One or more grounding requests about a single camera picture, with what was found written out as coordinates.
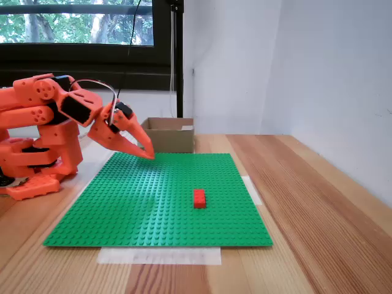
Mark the black table clamp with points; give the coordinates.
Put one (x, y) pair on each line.
(4, 180)

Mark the green lego baseplate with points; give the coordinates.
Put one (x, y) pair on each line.
(153, 214)

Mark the brown cardboard box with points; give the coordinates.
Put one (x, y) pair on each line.
(171, 139)

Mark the black window frame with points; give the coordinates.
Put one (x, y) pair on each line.
(76, 58)

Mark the wide white masking tape strip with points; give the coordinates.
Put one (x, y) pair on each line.
(159, 255)

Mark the red lego block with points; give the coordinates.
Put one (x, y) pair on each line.
(199, 199)

